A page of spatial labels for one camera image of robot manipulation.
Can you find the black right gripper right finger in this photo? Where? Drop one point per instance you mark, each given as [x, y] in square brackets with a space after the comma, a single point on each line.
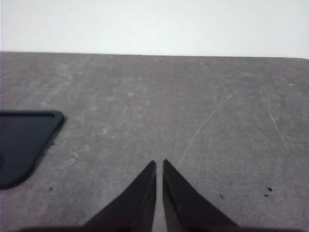
[186, 207]

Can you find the black rectangular tray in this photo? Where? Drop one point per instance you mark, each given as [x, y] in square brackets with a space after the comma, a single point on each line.
[21, 145]

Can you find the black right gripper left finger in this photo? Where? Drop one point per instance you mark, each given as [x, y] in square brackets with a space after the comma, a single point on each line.
[135, 205]

